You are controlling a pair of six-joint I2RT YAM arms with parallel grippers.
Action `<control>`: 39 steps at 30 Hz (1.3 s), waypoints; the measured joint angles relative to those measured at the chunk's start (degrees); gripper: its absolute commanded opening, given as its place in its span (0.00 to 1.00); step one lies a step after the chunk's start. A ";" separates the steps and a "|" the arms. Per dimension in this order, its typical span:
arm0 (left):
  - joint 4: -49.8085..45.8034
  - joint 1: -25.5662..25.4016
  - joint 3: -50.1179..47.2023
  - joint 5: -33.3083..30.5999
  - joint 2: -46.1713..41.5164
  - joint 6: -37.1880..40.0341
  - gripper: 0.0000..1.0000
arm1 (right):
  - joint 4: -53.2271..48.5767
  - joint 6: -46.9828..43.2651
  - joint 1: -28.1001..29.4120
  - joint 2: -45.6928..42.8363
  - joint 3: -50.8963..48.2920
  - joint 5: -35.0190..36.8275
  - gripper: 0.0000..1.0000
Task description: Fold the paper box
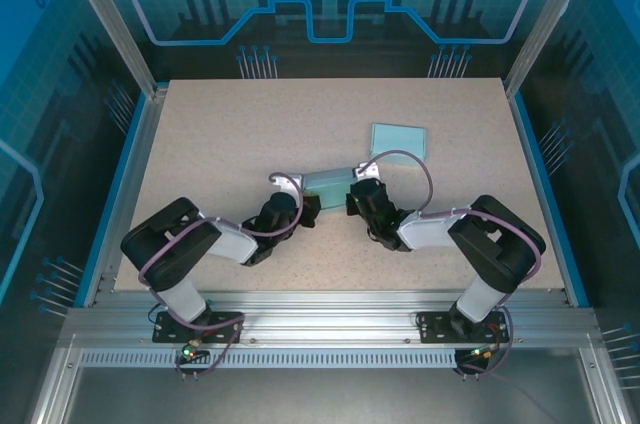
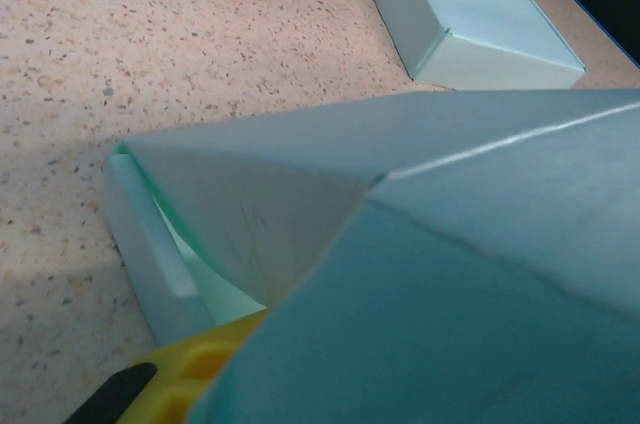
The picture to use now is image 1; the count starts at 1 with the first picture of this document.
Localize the light blue paper box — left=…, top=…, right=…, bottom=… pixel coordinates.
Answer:
left=299, top=167, right=359, bottom=212
left=368, top=122, right=430, bottom=169

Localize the blue table edge strip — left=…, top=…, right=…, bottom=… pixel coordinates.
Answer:
left=73, top=92, right=154, bottom=309

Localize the small connector with green light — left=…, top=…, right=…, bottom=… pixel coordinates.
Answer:
left=459, top=343, right=501, bottom=363
left=175, top=341, right=211, bottom=365

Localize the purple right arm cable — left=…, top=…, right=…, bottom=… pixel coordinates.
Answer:
left=355, top=148, right=544, bottom=380

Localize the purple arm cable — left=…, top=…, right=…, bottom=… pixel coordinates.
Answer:
left=355, top=148, right=544, bottom=380
left=137, top=172, right=305, bottom=383

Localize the aluminium frame rail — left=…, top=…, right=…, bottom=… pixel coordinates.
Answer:
left=58, top=288, right=601, bottom=349

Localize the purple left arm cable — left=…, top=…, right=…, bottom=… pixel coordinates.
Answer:
left=137, top=172, right=305, bottom=383

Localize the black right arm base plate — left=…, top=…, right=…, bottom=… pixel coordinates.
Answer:
left=415, top=310, right=506, bottom=345

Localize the slotted metal cable duct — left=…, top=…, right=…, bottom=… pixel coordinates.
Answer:
left=78, top=349, right=460, bottom=368

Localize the aluminium side rail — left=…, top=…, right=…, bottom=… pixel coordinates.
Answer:
left=84, top=86, right=169, bottom=308

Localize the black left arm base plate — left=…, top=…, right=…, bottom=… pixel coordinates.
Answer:
left=151, top=310, right=246, bottom=345

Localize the aluminium frame post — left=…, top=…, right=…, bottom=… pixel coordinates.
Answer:
left=503, top=0, right=601, bottom=98
left=53, top=0, right=170, bottom=101

